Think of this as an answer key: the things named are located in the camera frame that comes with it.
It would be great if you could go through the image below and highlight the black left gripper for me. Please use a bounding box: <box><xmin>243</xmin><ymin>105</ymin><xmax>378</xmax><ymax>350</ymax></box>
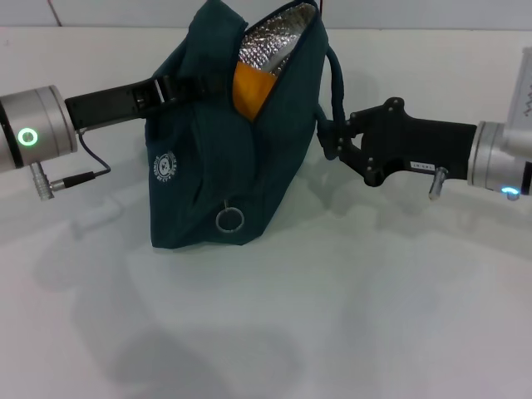
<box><xmin>64</xmin><ymin>73</ymin><xmax>234</xmax><ymax>131</ymax></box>

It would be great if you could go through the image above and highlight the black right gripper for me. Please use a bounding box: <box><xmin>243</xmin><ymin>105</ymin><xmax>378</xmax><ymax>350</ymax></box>
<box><xmin>318</xmin><ymin>96</ymin><xmax>480</xmax><ymax>187</ymax></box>

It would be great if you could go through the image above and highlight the orange yellow pear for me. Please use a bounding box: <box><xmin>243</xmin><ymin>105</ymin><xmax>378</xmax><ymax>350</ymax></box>
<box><xmin>232</xmin><ymin>61</ymin><xmax>275</xmax><ymax>121</ymax></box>

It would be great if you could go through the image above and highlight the dark teal insulated lunch bag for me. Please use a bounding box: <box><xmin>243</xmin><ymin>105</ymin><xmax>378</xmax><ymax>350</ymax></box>
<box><xmin>145</xmin><ymin>0</ymin><xmax>346</xmax><ymax>250</ymax></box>

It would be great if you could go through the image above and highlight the right arm connector cable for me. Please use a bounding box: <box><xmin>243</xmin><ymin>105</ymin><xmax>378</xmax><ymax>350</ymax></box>
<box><xmin>428</xmin><ymin>166</ymin><xmax>450</xmax><ymax>202</ymax></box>

